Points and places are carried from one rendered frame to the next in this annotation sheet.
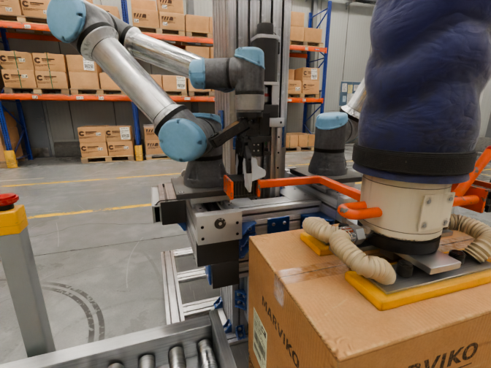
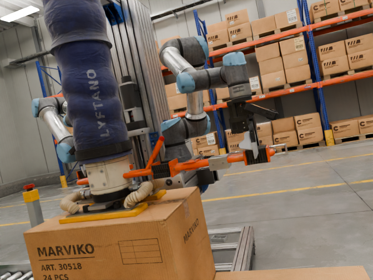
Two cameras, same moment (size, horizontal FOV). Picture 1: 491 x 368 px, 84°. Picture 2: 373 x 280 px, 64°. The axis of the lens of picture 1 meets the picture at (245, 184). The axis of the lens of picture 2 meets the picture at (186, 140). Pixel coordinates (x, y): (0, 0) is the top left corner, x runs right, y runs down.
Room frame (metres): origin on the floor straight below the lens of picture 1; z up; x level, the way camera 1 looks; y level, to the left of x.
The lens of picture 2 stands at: (-0.20, -1.34, 1.22)
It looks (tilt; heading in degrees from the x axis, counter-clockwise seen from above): 3 degrees down; 36
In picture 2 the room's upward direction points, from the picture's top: 12 degrees counter-clockwise
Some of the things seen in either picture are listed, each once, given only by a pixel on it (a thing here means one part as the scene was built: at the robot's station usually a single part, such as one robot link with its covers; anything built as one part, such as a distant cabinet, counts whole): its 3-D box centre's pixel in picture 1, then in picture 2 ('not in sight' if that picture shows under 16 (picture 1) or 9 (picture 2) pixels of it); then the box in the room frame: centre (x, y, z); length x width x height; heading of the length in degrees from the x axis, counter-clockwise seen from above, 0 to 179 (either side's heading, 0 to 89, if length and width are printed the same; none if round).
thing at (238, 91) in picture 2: not in sight; (240, 92); (0.76, -0.91, 1.29); 0.08 x 0.08 x 0.05
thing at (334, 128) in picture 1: (331, 130); (173, 130); (1.08, -0.34, 1.20); 0.13 x 0.12 x 0.14; 140
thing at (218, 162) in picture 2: not in sight; (220, 161); (0.72, -0.80, 1.07); 0.07 x 0.07 x 0.04; 17
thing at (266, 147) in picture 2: not in sight; (257, 155); (0.76, -0.93, 1.07); 0.08 x 0.07 x 0.05; 107
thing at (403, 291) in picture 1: (429, 268); (102, 209); (0.49, -0.38, 0.97); 0.34 x 0.10 x 0.05; 107
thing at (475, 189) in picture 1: (477, 195); (165, 169); (0.66, -0.59, 1.07); 0.10 x 0.08 x 0.06; 17
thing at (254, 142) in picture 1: (252, 134); not in sight; (0.75, -0.02, 1.22); 0.09 x 0.08 x 0.12; 107
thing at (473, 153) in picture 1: (407, 155); (104, 149); (0.58, -0.35, 1.19); 0.23 x 0.23 x 0.04
